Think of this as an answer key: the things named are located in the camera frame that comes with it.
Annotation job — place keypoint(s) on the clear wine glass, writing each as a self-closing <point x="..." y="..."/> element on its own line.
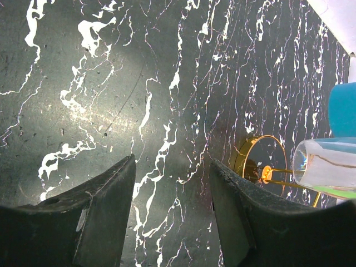
<point x="324" y="162"/>

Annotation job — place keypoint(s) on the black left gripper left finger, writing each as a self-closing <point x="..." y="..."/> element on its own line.
<point x="84" y="226"/>

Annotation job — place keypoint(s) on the green wine glass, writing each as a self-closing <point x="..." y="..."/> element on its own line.
<point x="338" y="192"/>

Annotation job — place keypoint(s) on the blue wine glass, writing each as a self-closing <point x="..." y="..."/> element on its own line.
<point x="341" y="112"/>

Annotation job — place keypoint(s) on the gold wire glass rack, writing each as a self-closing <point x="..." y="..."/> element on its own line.
<point x="263" y="161"/>

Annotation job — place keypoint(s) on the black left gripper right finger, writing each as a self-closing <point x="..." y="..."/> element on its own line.
<point x="259" y="228"/>

